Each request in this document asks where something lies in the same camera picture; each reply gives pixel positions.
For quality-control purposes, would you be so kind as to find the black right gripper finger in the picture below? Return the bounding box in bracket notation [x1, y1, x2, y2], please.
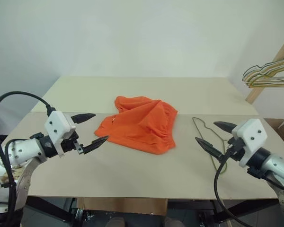
[213, 121, 235, 133]
[195, 137, 225, 162]

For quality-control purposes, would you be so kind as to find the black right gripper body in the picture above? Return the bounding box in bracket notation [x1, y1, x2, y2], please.
[223, 136, 246, 162]

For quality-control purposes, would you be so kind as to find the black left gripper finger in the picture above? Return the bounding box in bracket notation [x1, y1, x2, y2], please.
[82, 135, 110, 155]
[70, 113, 97, 124]

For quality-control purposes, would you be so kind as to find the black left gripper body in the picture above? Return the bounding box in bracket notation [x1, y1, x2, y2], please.
[60, 131, 84, 155]

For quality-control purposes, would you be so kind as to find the orange cloth garment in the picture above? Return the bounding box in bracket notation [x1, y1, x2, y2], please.
[94, 95, 179, 156]

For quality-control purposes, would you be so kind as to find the wooden rack frame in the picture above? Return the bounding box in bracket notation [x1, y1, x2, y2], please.
[245, 35, 284, 104]

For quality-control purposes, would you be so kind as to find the brown cardboard sheet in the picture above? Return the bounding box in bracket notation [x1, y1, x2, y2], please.
[76, 197, 169, 216]

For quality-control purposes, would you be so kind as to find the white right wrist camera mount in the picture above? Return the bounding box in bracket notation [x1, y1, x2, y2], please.
[231, 118, 268, 168]

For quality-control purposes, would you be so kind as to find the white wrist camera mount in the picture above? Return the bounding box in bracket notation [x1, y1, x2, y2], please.
[231, 118, 268, 168]
[44, 110, 77, 158]

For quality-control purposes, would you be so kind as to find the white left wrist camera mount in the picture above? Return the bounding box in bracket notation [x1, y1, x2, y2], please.
[44, 110, 77, 158]

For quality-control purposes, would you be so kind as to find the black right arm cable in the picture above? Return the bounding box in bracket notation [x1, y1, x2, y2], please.
[213, 143, 254, 227]

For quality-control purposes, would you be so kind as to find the bundle of wire hangers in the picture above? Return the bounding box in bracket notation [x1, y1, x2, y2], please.
[247, 51, 284, 88]

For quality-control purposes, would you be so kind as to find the black table frame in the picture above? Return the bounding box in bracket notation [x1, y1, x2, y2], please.
[21, 196, 279, 227]

